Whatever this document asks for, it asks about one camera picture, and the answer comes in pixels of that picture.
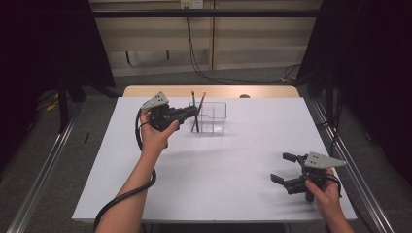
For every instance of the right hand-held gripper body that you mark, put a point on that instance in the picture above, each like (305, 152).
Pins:
(320, 160)

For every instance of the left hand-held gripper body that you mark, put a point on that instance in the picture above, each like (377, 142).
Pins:
(160, 116)

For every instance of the black makeup brush silver ferrule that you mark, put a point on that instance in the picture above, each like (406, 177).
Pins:
(193, 97)

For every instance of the orange-tipped makeup brush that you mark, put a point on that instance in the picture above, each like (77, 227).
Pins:
(201, 101)

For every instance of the clear plastic divided organizer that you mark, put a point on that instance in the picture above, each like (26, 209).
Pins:
(217, 119)

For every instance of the person's left hand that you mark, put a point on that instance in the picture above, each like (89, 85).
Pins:
(155, 137)

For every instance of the person's right hand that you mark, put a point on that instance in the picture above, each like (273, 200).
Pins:
(327, 197)

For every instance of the white table mat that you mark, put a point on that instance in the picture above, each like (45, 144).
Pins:
(220, 181)

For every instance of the dark round table grommet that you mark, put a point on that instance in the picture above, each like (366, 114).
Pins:
(244, 96)

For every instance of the black metal stand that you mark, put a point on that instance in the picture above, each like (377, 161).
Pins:
(329, 97)
(63, 106)

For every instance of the wooden table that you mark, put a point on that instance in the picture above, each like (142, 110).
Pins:
(259, 91)

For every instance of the small black floor object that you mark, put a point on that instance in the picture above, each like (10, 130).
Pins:
(86, 138)

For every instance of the black horizontal bar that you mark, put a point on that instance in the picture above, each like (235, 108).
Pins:
(226, 13)

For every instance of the dark curtain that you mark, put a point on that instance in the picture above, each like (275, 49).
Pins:
(372, 64)
(39, 48)

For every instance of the aluminium floor rail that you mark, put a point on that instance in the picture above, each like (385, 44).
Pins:
(35, 191)
(359, 181)

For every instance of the white wall socket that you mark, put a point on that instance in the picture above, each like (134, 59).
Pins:
(191, 4)

